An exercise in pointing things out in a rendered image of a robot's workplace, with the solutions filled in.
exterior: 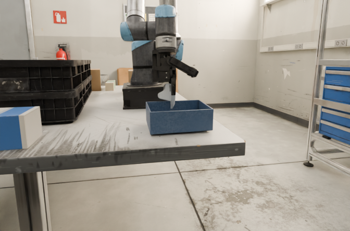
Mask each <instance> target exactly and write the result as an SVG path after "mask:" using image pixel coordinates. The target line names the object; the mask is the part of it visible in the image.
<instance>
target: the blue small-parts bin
mask: <svg viewBox="0 0 350 231"><path fill-rule="evenodd" d="M213 118H214V109H213V108H211V107H210V106H208V105H207V104H205V103H204V102H202V101H200V100H175V105H174V107H173V108H172V109H171V104H170V101H148V102H146V122H147V125H148V129H149V132H150V134H151V135H152V134H167V133H182V132H197V131H212V130H213Z"/></svg>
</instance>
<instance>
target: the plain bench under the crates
mask: <svg viewBox="0 0 350 231"><path fill-rule="evenodd" d="M122 88H123V85H116V87H115V89H114V91H105V86H101V91H92V92H91V94H90V96H89V98H88V100H87V102H86V104H85V105H84V107H83V109H82V111H81V113H80V115H79V117H78V119H77V120H75V121H74V122H73V123H66V124H50V125H42V134H43V135H41V136H40V137H39V138H38V139H37V140H36V141H35V142H34V143H33V144H32V145H31V146H30V147H29V148H28V149H14V150H1V151H0V175H5V174H13V179H14V187H15V195H16V204H17V211H18V220H19V228H20V231H52V226H51V216H50V210H49V200H48V190H47V179H46V171H58V170H71V169H83V168H97V167H104V166H117V165H131V164H143V163H156V162H169V161H182V160H195V159H209V158H222V157H235V156H244V155H245V144H246V141H245V140H244V139H242V138H241V137H239V136H238V135H236V134H235V133H234V132H232V131H231V130H230V129H228V128H227V127H225V126H224V125H222V124H221V123H220V122H218V121H217V120H215V119H213V130H212V131H197V132H182V133H167V134H152V135H151V134H150V132H149V129H148V125H147V122H146V109H127V110H123V91H122Z"/></svg>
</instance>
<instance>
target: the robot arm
mask: <svg viewBox="0 0 350 231"><path fill-rule="evenodd" d="M120 34H121V38H122V39H123V40H124V41H133V42H132V44H131V47H132V50H131V51H132V64H133V72H132V76H131V81H130V84H131V85H154V84H159V83H163V82H169V83H167V84H165V85H164V90H163V91H162V92H160V93H158V98H160V99H163V100H167V101H170V104H171V109H172V108H173V107H174V105H175V99H176V79H177V72H176V68H177V69H179V70H180V71H182V72H184V73H186V74H187V75H188V76H189V77H192V78H195V77H197V75H198V73H199V71H197V69H195V68H193V67H190V66H188V65H187V64H185V63H183V62H182V56H183V47H184V40H181V36H180V35H179V34H178V18H177V0H159V6H157V7H156V8H155V21H145V0H127V21H125V22H122V23H121V24H120ZM155 40H156V41H155Z"/></svg>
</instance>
